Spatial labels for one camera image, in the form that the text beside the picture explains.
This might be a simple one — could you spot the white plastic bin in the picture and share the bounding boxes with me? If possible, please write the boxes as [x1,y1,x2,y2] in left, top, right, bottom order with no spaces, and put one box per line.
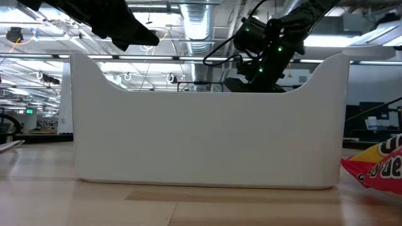
[69,52,350,190]

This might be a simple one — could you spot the black background monitor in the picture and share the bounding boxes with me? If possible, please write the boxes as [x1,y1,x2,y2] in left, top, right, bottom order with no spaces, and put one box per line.
[359,101,390,121]

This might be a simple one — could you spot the black overhead camera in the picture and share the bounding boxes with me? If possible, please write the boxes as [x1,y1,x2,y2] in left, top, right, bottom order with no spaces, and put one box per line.
[5,26,24,44]

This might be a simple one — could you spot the silver ribbed ventilation duct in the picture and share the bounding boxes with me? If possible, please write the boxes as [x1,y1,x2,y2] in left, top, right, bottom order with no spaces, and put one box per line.
[179,0,215,92]

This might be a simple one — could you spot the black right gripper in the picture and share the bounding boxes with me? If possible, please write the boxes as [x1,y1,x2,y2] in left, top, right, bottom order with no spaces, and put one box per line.
[224,30,304,94]

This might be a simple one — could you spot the orange yellow ramen packet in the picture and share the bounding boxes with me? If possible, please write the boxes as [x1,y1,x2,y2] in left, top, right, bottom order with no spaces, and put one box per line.
[340,133,402,195]

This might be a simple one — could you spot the silver metal spoon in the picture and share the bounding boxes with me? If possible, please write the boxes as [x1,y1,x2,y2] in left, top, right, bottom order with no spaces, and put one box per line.
[0,139,26,154]

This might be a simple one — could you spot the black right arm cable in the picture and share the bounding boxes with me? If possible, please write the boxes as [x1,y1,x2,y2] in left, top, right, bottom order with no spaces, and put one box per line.
[202,0,268,67]

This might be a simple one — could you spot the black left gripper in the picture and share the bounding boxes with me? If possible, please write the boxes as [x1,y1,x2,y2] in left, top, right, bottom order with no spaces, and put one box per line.
[17,0,160,52]

